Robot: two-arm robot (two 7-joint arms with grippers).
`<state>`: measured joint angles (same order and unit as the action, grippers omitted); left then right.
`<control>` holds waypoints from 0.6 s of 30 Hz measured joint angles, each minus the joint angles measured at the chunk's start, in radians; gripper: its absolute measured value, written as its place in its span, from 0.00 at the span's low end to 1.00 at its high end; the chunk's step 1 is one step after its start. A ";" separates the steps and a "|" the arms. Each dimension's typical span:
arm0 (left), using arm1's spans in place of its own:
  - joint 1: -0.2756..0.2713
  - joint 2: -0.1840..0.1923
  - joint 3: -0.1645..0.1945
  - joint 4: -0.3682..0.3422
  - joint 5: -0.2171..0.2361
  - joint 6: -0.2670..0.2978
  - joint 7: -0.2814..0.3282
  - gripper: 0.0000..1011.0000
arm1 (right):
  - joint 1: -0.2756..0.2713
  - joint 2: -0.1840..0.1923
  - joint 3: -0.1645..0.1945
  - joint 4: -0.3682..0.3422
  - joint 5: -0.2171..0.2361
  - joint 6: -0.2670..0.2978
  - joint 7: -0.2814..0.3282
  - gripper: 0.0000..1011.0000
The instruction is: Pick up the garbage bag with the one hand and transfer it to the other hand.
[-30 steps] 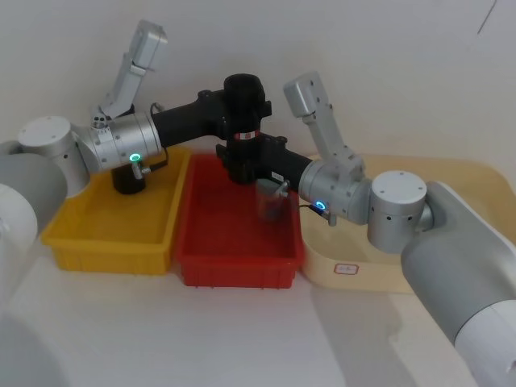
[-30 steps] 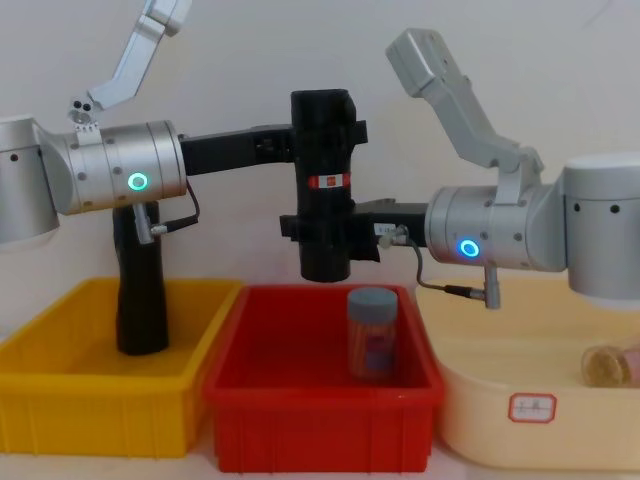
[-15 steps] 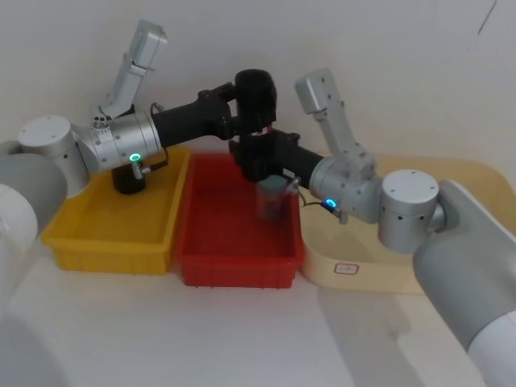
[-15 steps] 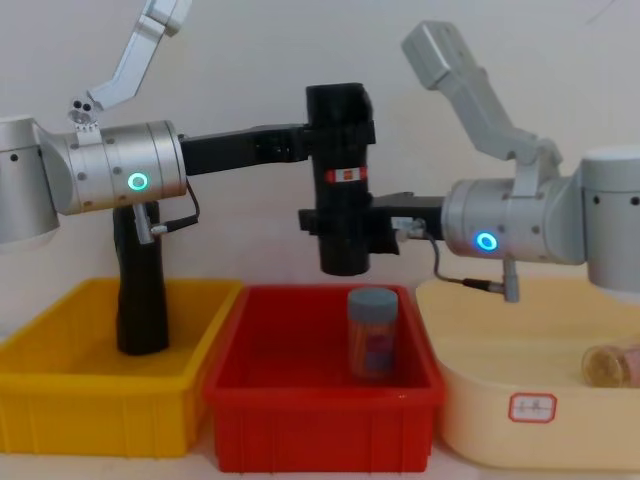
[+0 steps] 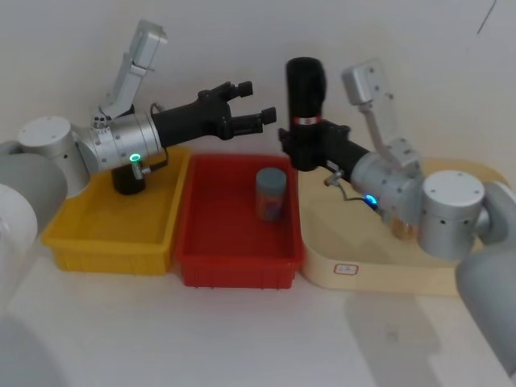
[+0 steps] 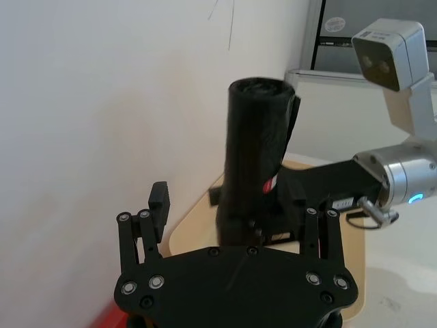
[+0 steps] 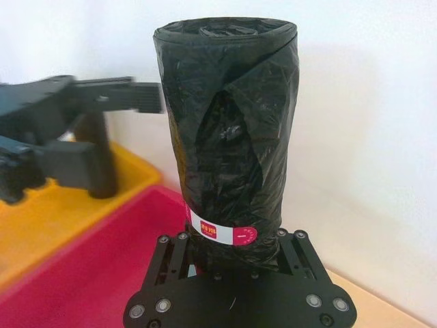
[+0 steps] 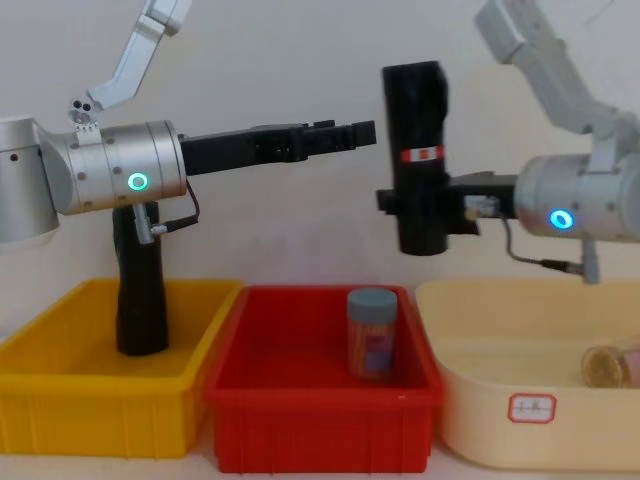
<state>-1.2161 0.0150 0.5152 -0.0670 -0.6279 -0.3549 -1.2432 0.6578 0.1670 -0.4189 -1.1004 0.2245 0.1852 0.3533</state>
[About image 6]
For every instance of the red object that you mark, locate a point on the red object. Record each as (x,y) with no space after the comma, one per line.
(109,317)

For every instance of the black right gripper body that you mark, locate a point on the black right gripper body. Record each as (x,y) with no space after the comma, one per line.
(327,181)

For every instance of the light wooden board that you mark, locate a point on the light wooden board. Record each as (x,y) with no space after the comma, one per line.
(191,229)

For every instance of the black plastic bag roll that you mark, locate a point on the black plastic bag roll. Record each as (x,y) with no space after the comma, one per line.
(254,143)

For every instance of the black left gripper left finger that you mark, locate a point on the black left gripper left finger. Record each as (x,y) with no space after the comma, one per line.
(155,218)

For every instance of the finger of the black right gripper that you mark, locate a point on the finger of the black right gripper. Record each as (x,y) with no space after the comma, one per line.
(215,196)
(246,229)

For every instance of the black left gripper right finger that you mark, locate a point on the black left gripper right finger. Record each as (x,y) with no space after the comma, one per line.
(330,235)

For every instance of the grey metal window frame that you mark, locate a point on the grey metal window frame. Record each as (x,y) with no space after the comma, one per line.
(309,37)

